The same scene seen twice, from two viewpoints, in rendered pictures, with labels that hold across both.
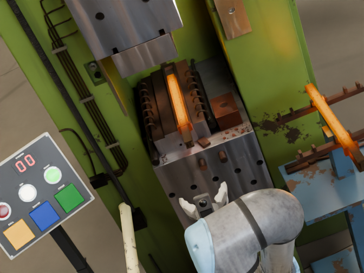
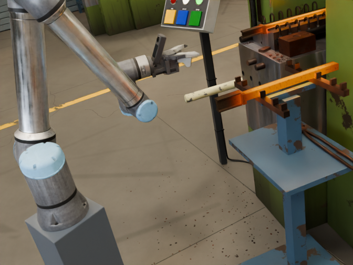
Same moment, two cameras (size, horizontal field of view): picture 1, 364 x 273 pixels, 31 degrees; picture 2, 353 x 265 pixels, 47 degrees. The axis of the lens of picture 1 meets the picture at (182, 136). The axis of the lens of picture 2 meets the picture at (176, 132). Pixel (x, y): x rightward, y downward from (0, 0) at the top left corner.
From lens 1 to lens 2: 1.93 m
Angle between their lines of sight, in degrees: 60
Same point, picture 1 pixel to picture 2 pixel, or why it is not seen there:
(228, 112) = (286, 39)
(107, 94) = not seen: outside the picture
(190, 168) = not seen: hidden behind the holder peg
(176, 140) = (259, 37)
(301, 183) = (273, 130)
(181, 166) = (247, 54)
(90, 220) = not seen: hidden behind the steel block
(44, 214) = (182, 16)
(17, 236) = (168, 17)
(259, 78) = (338, 41)
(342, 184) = (273, 150)
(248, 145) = (276, 74)
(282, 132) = (341, 110)
